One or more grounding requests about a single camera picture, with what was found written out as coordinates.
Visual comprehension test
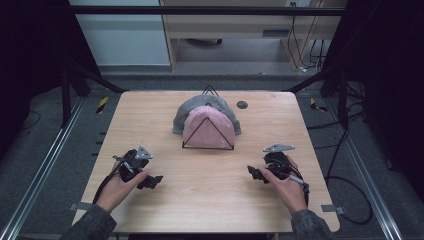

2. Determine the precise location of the pink beanie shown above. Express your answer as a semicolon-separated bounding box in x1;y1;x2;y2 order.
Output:
182;105;237;150

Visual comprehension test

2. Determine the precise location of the yellow hanging cable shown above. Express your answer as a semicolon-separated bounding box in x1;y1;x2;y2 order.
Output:
297;0;327;69

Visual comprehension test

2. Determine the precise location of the black curved object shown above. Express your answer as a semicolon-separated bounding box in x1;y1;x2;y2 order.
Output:
184;37;224;47

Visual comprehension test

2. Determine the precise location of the light wooden desk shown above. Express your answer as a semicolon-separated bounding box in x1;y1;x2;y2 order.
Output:
158;0;348;73

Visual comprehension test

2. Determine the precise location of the black horizontal frame bar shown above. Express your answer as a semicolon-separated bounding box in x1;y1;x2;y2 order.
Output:
68;5;348;17

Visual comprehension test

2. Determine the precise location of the yellow clamp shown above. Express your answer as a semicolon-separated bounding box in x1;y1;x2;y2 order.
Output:
96;96;110;115
309;97;328;113

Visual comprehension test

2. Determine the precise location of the black hanging cable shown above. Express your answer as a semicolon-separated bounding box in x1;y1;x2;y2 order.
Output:
287;2;305;70

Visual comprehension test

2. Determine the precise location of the aluminium floor rail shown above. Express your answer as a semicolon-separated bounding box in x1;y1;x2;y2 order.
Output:
324;96;405;240
0;96;87;240

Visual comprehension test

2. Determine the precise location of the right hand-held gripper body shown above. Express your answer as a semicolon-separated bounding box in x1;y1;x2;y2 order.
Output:
262;143;297;181

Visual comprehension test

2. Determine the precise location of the long black looped floor cable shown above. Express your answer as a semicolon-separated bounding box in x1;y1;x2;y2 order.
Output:
323;126;374;225

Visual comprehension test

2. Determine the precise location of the left hand-held gripper cable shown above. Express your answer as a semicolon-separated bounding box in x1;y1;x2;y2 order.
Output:
92;159;123;205

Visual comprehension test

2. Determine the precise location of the black wire triangle rack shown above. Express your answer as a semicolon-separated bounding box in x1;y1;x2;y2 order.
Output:
181;84;235;151

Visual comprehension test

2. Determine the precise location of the right hand-held gripper cable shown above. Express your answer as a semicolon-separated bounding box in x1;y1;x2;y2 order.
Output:
287;165;311;206

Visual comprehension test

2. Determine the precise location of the yellow clamp left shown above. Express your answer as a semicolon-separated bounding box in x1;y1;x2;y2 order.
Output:
96;96;110;115

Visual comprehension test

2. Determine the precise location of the grey beanie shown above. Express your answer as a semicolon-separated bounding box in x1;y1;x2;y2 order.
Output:
171;93;242;136

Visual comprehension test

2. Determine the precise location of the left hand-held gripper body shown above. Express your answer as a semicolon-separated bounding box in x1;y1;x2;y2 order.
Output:
112;143;155;184

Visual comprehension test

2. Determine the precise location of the yellow clamp right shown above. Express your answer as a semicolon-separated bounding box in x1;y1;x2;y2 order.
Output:
309;97;328;113

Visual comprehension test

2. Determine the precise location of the thin black floor cable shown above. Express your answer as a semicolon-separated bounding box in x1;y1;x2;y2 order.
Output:
19;110;42;132

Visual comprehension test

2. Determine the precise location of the person's right hand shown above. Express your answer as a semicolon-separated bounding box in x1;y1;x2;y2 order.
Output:
259;154;310;216

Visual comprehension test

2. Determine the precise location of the white cabinet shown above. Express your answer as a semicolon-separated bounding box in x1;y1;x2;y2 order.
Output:
67;0;171;67

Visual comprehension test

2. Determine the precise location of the hand-held gripper cable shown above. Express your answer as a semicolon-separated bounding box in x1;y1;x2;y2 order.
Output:
92;159;123;205
287;165;311;206

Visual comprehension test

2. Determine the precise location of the grey tape strip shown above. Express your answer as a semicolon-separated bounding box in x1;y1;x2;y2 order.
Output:
67;201;96;212
321;203;347;215

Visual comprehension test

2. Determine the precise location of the black metal stand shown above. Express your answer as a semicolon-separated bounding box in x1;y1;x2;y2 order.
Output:
60;62;130;129
282;65;352;130

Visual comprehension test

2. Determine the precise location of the person's left hand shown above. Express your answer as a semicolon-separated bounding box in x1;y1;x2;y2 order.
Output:
94;167;150;215

